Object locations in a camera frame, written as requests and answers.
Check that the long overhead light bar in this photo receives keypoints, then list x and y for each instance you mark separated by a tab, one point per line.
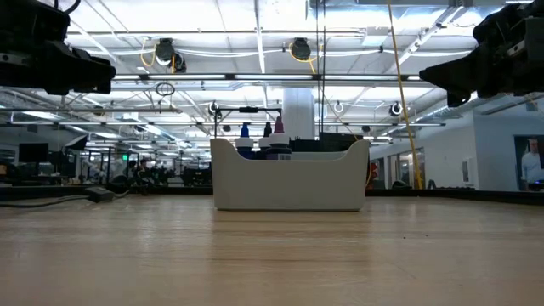
276	77

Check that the grey plastic bin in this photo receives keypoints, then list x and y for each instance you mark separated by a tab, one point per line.
289	183

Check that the purple-capped food colouring bottle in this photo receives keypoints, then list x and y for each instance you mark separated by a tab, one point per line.
279	140

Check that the black aluminium table frame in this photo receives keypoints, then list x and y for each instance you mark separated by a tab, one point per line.
467	195

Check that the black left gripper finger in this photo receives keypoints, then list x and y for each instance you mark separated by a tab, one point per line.
81	66
81	87

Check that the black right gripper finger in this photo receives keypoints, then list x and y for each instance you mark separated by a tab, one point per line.
457	74
457	98

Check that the white pillar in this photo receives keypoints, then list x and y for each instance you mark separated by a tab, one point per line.
299	110

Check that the person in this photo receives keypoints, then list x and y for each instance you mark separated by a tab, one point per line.
531	166

